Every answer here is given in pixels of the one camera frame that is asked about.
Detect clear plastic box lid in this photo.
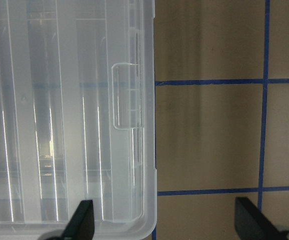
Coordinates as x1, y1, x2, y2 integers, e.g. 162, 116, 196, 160
0, 0, 157, 240

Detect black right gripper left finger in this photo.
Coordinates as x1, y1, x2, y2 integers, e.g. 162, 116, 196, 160
60, 200, 95, 240

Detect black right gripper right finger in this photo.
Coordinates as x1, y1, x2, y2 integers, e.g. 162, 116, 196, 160
234, 197, 282, 240

